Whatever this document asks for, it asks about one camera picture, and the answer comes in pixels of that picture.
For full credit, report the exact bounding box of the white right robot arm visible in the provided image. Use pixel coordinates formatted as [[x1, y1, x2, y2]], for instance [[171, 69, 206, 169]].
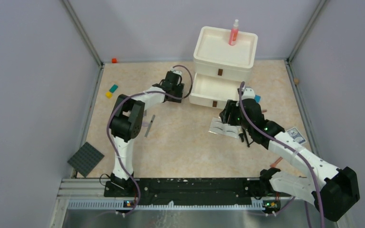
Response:
[[219, 99, 360, 222]]

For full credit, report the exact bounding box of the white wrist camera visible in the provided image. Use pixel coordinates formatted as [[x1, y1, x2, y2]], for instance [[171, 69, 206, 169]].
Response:
[[170, 68, 183, 76], [241, 87, 256, 100]]

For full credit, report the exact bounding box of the black makeup brush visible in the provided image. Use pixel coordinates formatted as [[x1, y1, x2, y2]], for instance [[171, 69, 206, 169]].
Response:
[[241, 128, 250, 147]]

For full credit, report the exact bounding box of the dark grey building baseplate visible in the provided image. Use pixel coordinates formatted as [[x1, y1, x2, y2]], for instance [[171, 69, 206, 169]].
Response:
[[67, 142, 104, 177]]

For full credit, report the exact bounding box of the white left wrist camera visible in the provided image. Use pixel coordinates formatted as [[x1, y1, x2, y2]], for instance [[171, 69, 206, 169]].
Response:
[[170, 68, 183, 76]]

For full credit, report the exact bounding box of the yellow toy block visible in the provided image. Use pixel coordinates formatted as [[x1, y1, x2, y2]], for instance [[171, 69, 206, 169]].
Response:
[[106, 92, 113, 99]]

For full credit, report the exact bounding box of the white drawer organizer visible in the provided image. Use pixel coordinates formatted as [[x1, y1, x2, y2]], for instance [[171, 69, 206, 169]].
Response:
[[189, 26, 258, 109]]

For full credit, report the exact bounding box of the coral pink pencil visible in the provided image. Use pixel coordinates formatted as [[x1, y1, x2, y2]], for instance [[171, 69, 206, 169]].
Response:
[[269, 157, 283, 168]]

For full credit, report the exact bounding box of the eyebrow stencil sheet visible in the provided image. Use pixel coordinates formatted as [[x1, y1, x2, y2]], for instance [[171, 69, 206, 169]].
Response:
[[209, 117, 242, 139]]

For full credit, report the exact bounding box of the blue toy cube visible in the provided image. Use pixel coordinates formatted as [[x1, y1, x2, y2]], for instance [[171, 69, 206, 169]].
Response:
[[254, 95, 261, 103]]

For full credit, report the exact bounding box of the pink spray bottle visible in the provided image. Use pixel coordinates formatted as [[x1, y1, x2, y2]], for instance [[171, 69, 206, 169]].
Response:
[[229, 19, 239, 46]]

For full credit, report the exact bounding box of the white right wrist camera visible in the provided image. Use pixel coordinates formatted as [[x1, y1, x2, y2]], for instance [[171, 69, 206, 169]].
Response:
[[241, 87, 256, 100]]

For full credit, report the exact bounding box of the blue playing card box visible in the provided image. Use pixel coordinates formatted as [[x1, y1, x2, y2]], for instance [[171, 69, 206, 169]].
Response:
[[286, 127, 307, 145]]

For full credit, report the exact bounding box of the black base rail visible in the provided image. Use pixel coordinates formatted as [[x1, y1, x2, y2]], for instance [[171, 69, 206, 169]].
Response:
[[104, 178, 279, 206]]

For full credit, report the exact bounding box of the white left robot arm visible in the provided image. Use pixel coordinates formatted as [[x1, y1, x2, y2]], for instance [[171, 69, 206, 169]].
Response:
[[107, 69, 184, 196]]

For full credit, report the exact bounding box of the teal toy block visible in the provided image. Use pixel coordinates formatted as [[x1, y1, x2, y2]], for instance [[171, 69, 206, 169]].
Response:
[[109, 84, 118, 93]]

